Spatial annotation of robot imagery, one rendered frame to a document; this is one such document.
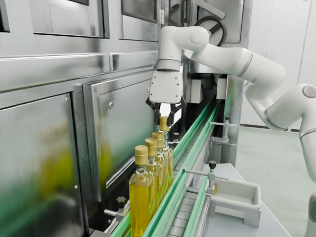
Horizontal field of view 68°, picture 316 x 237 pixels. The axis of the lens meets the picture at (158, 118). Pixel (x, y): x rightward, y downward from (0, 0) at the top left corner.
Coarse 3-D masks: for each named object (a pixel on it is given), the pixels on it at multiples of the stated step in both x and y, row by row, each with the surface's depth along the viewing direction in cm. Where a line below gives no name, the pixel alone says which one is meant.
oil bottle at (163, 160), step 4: (156, 156) 71; (160, 156) 71; (164, 156) 72; (156, 160) 71; (160, 160) 70; (164, 160) 71; (164, 164) 71; (164, 168) 71; (164, 172) 71; (164, 176) 72; (164, 180) 72; (164, 184) 73; (164, 188) 73; (164, 192) 74; (164, 196) 74
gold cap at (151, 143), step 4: (148, 140) 65; (152, 140) 65; (156, 140) 65; (148, 144) 64; (152, 144) 64; (156, 144) 65; (148, 148) 65; (152, 148) 64; (156, 148) 65; (148, 152) 65; (152, 152) 65; (156, 152) 66; (148, 156) 65; (152, 156) 65
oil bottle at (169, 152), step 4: (168, 148) 77; (164, 152) 76; (168, 152) 76; (172, 152) 78; (168, 156) 76; (172, 156) 78; (168, 160) 76; (172, 160) 79; (168, 164) 76; (172, 164) 79; (168, 168) 76; (172, 168) 80; (168, 172) 77; (172, 172) 81; (168, 176) 77; (172, 176) 81; (168, 180) 78; (172, 180) 82; (168, 184) 78; (168, 188) 79
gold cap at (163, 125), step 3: (159, 117) 75; (162, 117) 75; (165, 117) 75; (159, 120) 75; (162, 120) 74; (165, 120) 74; (159, 123) 75; (162, 123) 74; (165, 123) 74; (159, 126) 75; (162, 126) 74; (165, 126) 74; (168, 126) 75; (159, 129) 75; (162, 129) 75; (165, 129) 75; (168, 129) 75
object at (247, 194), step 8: (208, 184) 104; (224, 184) 107; (232, 184) 106; (240, 184) 104; (248, 184) 103; (256, 184) 102; (224, 192) 108; (232, 192) 106; (240, 192) 105; (248, 192) 104; (256, 192) 100; (216, 200) 93; (224, 200) 91; (232, 200) 103; (240, 200) 103; (248, 200) 103; (256, 200) 95; (256, 208) 88
